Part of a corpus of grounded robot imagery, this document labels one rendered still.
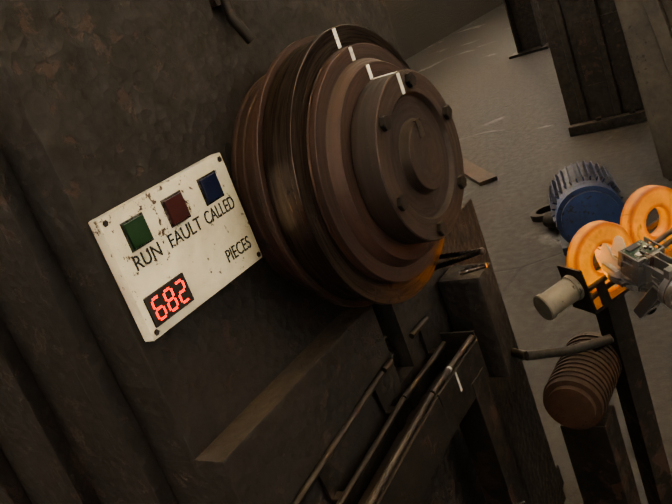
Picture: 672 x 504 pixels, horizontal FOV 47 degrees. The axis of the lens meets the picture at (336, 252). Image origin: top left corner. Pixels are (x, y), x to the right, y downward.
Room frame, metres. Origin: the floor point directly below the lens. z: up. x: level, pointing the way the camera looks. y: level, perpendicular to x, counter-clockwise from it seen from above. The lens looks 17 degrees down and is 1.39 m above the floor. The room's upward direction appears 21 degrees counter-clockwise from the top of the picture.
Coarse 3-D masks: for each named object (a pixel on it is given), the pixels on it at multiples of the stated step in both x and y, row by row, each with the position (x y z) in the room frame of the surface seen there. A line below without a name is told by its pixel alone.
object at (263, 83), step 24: (288, 48) 1.28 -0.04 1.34; (264, 96) 1.20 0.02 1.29; (240, 120) 1.26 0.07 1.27; (240, 144) 1.23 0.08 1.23; (240, 168) 1.21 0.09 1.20; (240, 192) 1.21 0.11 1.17; (264, 192) 1.13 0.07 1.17; (264, 216) 1.18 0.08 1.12; (264, 240) 1.20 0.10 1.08; (288, 264) 1.20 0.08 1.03; (312, 288) 1.16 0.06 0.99
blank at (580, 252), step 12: (588, 228) 1.50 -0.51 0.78; (600, 228) 1.50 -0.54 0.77; (612, 228) 1.51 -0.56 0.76; (576, 240) 1.50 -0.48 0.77; (588, 240) 1.49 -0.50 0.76; (600, 240) 1.50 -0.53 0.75; (612, 240) 1.51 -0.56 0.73; (624, 240) 1.52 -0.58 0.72; (576, 252) 1.48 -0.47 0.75; (588, 252) 1.49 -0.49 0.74; (576, 264) 1.48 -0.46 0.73; (588, 264) 1.49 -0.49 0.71; (588, 276) 1.48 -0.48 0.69; (600, 276) 1.49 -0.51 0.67; (612, 288) 1.50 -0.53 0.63
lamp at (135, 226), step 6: (138, 216) 1.03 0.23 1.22; (132, 222) 1.02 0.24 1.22; (138, 222) 1.02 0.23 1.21; (144, 222) 1.03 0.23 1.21; (126, 228) 1.01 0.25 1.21; (132, 228) 1.01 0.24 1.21; (138, 228) 1.02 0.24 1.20; (144, 228) 1.03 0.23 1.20; (132, 234) 1.01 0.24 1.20; (138, 234) 1.02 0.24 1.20; (144, 234) 1.03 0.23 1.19; (150, 234) 1.03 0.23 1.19; (132, 240) 1.01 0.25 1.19; (138, 240) 1.01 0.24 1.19; (144, 240) 1.02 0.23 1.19; (132, 246) 1.01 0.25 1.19; (138, 246) 1.01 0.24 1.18
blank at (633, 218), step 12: (636, 192) 1.56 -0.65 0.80; (648, 192) 1.54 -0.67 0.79; (660, 192) 1.55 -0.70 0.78; (636, 204) 1.53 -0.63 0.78; (648, 204) 1.54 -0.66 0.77; (660, 204) 1.55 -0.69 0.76; (624, 216) 1.54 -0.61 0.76; (636, 216) 1.53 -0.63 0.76; (660, 216) 1.58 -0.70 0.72; (624, 228) 1.54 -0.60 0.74; (636, 228) 1.53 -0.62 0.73; (660, 228) 1.57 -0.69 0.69; (636, 240) 1.53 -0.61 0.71
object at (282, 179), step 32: (352, 32) 1.32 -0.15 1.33; (288, 64) 1.23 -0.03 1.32; (320, 64) 1.22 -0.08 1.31; (288, 96) 1.15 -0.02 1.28; (288, 128) 1.12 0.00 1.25; (288, 160) 1.11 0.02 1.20; (288, 192) 1.12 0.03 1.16; (288, 224) 1.12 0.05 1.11; (320, 224) 1.11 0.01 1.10; (320, 256) 1.10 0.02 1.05; (352, 288) 1.12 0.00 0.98; (384, 288) 1.19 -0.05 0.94; (416, 288) 1.26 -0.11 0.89
